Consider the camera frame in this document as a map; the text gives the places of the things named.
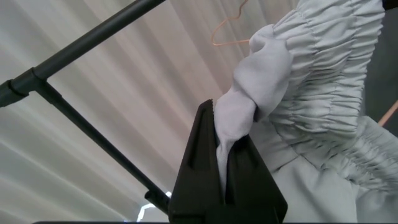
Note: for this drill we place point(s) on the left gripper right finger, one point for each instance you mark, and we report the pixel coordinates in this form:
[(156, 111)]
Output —
[(258, 193)]

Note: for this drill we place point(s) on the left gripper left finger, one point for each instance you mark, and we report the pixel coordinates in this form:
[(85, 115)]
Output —
[(196, 180)]

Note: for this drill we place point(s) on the pale grey shorts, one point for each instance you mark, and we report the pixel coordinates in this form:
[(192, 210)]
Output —
[(311, 77)]

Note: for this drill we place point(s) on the black clothes rack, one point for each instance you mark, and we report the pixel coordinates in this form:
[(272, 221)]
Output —
[(93, 35)]

